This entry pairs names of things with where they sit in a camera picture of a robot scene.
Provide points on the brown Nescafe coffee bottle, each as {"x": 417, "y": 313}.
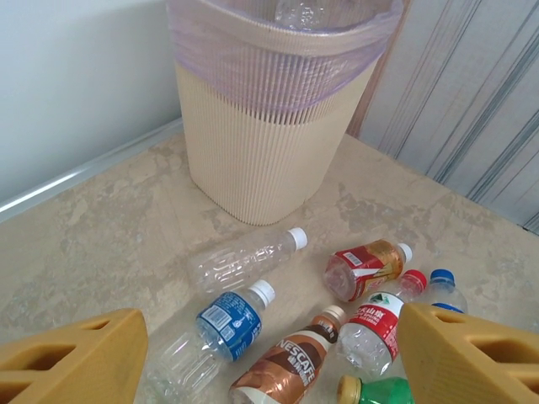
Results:
{"x": 290, "y": 366}

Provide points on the thin aluminium table edge rail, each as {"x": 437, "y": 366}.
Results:
{"x": 63, "y": 185}

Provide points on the beige ribbed waste bin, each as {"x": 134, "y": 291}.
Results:
{"x": 261, "y": 168}

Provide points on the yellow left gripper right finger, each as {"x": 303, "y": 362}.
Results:
{"x": 442, "y": 370}

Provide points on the clear unlabelled bottle white cap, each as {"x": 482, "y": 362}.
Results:
{"x": 240, "y": 263}

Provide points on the red label bottle red cap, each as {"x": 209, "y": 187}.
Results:
{"x": 375, "y": 324}

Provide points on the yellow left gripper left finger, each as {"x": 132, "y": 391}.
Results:
{"x": 105, "y": 370}

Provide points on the blue label bottle white cap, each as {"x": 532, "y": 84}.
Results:
{"x": 229, "y": 324}

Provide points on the red gold label bottle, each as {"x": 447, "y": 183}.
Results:
{"x": 366, "y": 265}

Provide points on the purple translucent bin liner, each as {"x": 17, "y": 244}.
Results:
{"x": 273, "y": 71}

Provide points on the green bottle yellow cap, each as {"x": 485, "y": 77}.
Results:
{"x": 379, "y": 393}

